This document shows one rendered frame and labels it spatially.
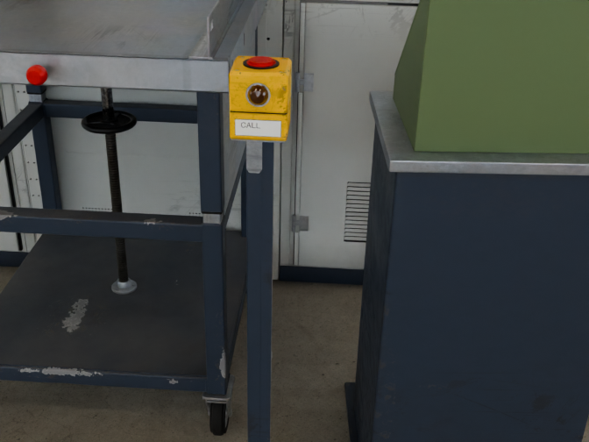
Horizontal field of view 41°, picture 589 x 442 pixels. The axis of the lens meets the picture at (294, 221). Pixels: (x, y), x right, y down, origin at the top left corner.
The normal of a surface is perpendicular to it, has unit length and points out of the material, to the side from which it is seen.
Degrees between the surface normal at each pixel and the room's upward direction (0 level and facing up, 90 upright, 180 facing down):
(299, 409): 0
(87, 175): 90
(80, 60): 90
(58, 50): 0
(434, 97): 90
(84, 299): 0
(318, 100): 90
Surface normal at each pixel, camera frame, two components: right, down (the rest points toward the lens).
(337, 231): -0.06, 0.47
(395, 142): 0.03, -0.88
